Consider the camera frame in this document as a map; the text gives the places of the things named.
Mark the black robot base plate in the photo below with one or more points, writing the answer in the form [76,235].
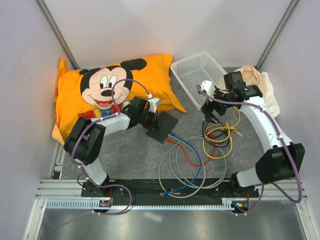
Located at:
[147,192]

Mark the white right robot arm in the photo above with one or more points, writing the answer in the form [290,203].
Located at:
[281,159]

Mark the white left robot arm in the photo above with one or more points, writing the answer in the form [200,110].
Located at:
[86,137]

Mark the white plastic mesh basket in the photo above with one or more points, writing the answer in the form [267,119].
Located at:
[195,69]

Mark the orange Mickey Mouse pillow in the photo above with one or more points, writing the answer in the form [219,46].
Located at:
[102,91]

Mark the black network switch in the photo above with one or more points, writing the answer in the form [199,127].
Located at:
[166,124]

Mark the peach folded cloth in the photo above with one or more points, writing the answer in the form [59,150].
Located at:
[251,76]

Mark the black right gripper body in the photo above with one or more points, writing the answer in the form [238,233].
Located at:
[220,107]

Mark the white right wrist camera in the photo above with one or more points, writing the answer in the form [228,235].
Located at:
[208,87]

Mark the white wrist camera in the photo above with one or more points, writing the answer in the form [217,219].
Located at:
[153,103]
[208,87]

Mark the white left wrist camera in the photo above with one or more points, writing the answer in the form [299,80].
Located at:
[153,103]

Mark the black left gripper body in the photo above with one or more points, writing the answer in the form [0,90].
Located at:
[146,118]

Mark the aluminium slotted rail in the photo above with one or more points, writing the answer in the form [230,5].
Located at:
[66,194]

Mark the white crumpled cloth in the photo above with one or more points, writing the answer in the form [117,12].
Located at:
[269,97]

